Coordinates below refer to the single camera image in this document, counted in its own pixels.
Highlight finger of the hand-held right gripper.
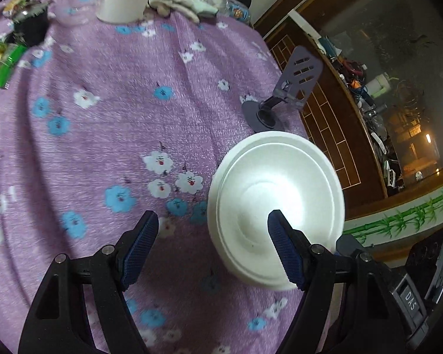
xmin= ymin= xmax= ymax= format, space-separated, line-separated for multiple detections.
xmin=335 ymin=235 xmax=368 ymax=257

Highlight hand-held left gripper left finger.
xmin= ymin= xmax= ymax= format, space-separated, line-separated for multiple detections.
xmin=18 ymin=210 xmax=159 ymax=354

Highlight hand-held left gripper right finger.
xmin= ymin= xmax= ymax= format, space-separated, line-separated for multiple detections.
xmin=268 ymin=209 xmax=410 ymax=354

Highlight wooden brick-pattern partition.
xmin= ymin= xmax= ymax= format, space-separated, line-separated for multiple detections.
xmin=255 ymin=0 xmax=443 ymax=266

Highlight clutter of small tools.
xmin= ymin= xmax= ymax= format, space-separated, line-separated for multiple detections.
xmin=317 ymin=35 xmax=403 ymax=189

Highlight grey phone stand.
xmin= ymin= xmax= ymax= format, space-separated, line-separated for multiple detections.
xmin=242 ymin=45 xmax=323 ymax=132

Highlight green packet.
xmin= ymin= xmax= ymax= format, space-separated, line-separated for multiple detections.
xmin=0 ymin=42 xmax=28 ymax=89

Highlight black jar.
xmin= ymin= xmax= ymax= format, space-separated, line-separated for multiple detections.
xmin=11 ymin=2 xmax=49 ymax=47

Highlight white work gloves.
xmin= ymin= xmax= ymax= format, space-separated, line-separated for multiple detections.
xmin=146 ymin=0 xmax=219 ymax=23

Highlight clear bottle with cartoon label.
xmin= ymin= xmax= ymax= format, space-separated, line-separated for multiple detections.
xmin=218 ymin=0 xmax=252 ymax=21

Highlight green bamboo wall sticker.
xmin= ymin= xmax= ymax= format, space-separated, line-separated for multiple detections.
xmin=341 ymin=184 xmax=443 ymax=246

